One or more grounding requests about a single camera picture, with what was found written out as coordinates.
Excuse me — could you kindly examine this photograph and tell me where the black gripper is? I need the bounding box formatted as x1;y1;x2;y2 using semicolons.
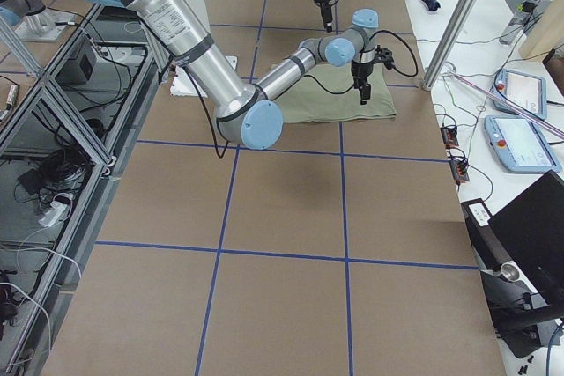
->
351;60;374;105
314;0;333;33

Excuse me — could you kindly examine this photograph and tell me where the olive green long-sleeve shirt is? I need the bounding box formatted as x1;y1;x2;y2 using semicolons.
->
275;63;397;123

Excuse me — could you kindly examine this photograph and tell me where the near blue teach pendant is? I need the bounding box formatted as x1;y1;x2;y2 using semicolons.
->
484;115;562;174

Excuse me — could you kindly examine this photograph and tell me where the blue teach pendant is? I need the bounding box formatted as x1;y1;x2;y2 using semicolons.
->
484;115;562;174
491;69;547;120

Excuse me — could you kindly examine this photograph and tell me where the far blue teach pendant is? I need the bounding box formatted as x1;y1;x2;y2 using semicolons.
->
491;69;547;120

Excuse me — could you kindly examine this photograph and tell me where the black laptop on stand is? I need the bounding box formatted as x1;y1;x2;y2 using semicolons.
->
461;171;563;358

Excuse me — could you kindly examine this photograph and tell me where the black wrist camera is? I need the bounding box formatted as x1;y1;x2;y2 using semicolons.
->
375;46;395;70

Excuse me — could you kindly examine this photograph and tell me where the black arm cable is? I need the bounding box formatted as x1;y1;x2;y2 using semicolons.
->
184;30;419;159

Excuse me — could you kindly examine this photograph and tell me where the aluminium frame post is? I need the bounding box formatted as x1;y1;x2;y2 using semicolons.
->
422;0;477;91

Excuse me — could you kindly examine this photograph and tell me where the aluminium frame enclosure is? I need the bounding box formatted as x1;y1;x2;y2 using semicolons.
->
1;23;146;375

